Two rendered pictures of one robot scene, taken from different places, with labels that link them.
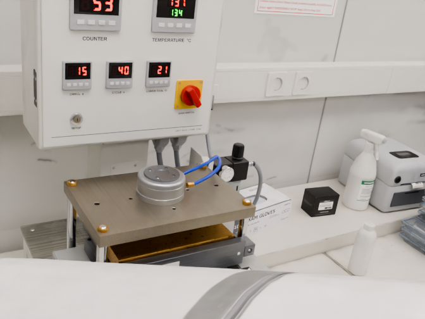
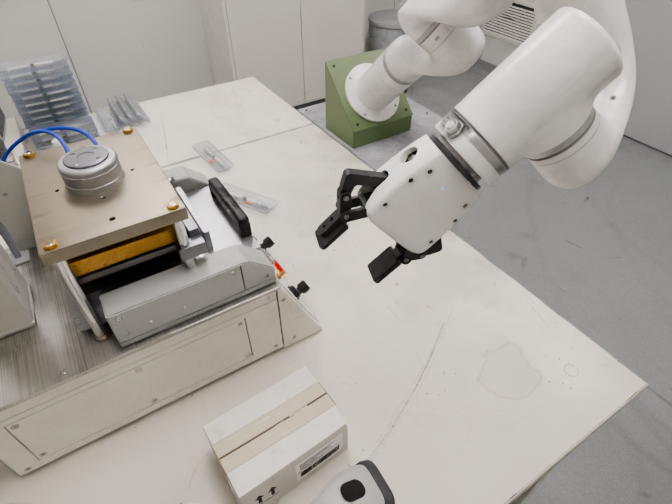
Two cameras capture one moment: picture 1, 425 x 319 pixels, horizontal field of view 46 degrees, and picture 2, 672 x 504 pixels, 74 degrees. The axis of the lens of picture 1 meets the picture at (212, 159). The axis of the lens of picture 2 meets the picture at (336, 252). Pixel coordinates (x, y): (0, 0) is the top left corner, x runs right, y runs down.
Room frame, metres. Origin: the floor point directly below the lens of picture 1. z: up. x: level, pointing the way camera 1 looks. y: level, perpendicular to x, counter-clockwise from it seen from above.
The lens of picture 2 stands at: (0.37, 0.62, 1.47)
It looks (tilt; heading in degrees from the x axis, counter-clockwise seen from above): 43 degrees down; 272
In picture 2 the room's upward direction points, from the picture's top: straight up
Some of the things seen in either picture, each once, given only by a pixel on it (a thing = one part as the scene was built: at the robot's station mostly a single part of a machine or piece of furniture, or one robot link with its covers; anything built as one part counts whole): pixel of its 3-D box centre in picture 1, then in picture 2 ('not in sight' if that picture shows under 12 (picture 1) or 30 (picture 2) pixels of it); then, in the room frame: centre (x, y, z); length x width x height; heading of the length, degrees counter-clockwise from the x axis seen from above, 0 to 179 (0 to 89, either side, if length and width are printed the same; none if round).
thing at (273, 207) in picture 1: (248, 210); not in sight; (1.23, -0.12, 0.83); 0.23 x 0.12 x 0.07; 134
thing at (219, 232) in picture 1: (162, 216); (105, 200); (0.74, 0.07, 1.07); 0.22 x 0.17 x 0.10; 124
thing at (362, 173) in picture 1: (364, 169); not in sight; (1.43, -0.47, 0.92); 0.09 x 0.08 x 0.25; 41
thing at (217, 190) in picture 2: not in sight; (228, 205); (0.58, -0.02, 0.99); 0.15 x 0.02 x 0.04; 124
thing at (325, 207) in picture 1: (320, 201); not in sight; (1.36, -0.34, 0.83); 0.09 x 0.06 x 0.07; 116
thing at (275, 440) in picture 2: not in sight; (278, 438); (0.47, 0.31, 0.80); 0.19 x 0.13 x 0.09; 34
